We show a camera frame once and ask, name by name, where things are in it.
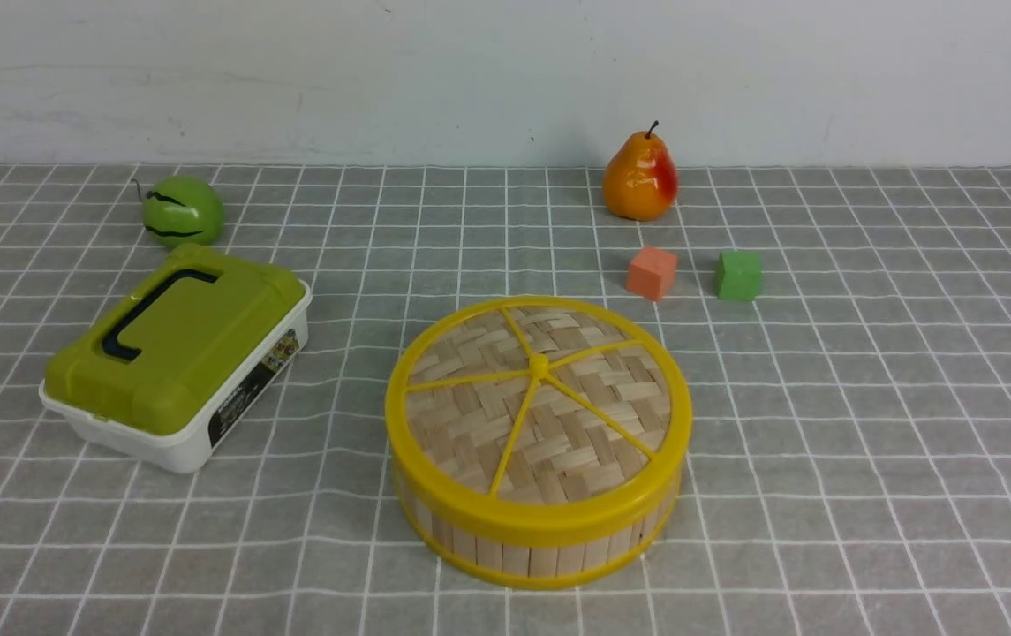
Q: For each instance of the yellow woven bamboo steamer lid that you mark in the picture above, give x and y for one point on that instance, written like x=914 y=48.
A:
x=538 y=420

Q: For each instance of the yellow bamboo steamer basket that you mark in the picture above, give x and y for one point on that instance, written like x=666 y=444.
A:
x=521 y=565

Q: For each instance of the orange cube block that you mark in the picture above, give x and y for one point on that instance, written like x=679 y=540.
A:
x=651 y=273

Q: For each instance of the orange toy pear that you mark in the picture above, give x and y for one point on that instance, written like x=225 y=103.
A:
x=641 y=181

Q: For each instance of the green cube block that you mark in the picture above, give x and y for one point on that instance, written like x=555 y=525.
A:
x=738 y=275

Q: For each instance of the green lidded white storage box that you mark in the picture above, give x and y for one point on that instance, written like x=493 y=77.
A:
x=166 y=373

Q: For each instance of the green toy melon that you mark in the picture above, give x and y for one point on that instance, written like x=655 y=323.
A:
x=181 y=209

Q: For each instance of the grey checkered tablecloth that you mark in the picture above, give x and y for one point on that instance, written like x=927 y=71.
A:
x=849 y=472

